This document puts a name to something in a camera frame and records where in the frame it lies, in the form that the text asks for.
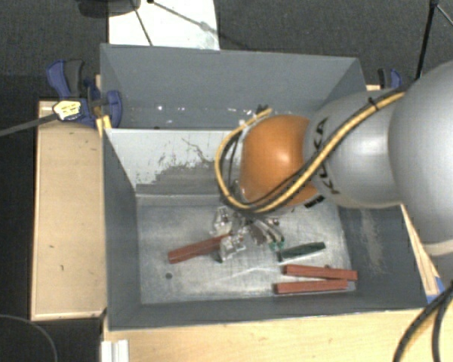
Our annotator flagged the red-brown block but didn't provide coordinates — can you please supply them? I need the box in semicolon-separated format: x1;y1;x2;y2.
282;263;359;282
273;280;350;296
168;235;231;265

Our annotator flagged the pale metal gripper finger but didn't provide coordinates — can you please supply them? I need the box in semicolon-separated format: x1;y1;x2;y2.
216;235;247;262
210;206;234;238

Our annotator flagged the grey metal bin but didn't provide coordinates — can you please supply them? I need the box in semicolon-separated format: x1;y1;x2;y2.
97;42;430;331

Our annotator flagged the dark green flat block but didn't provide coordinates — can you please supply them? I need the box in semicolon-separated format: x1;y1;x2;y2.
276;241;327;262

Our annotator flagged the pale wood flat board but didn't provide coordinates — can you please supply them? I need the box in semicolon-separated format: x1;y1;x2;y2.
30;97;109;322

